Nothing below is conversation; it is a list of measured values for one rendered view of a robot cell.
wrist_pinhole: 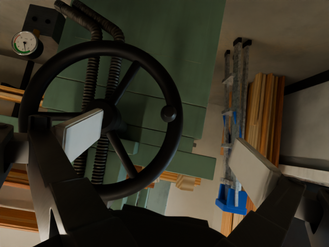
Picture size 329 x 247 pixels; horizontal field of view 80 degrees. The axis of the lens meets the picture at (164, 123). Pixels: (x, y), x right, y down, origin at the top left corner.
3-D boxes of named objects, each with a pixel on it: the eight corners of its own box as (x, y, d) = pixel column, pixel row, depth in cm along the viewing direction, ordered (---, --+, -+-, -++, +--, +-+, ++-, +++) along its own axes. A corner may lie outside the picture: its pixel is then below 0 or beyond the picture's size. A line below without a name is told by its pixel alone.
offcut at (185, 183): (177, 171, 57) (175, 186, 56) (184, 174, 54) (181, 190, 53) (189, 173, 58) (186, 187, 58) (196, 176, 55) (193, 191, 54)
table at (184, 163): (231, 160, 43) (226, 188, 43) (200, 155, 74) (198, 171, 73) (-43, 105, 43) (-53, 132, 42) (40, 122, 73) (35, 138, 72)
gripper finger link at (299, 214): (295, 198, 11) (348, 209, 11) (256, 160, 16) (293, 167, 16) (285, 221, 11) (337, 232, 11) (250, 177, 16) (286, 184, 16)
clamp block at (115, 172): (126, 153, 43) (116, 196, 42) (133, 152, 56) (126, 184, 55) (58, 139, 43) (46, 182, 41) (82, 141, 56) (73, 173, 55)
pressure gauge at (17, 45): (42, 26, 49) (33, 57, 48) (50, 35, 52) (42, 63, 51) (17, 20, 48) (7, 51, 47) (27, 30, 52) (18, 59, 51)
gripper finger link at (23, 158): (34, 171, 11) (-20, 160, 11) (76, 142, 16) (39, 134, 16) (35, 146, 11) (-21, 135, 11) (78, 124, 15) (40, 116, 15)
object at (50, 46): (58, 9, 52) (50, 37, 51) (77, 35, 64) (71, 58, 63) (27, 2, 52) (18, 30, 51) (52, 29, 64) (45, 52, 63)
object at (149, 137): (194, 138, 53) (191, 153, 53) (183, 140, 74) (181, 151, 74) (47, 108, 53) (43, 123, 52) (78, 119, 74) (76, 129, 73)
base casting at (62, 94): (208, 108, 54) (202, 140, 53) (182, 127, 111) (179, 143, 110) (47, 74, 54) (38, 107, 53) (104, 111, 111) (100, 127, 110)
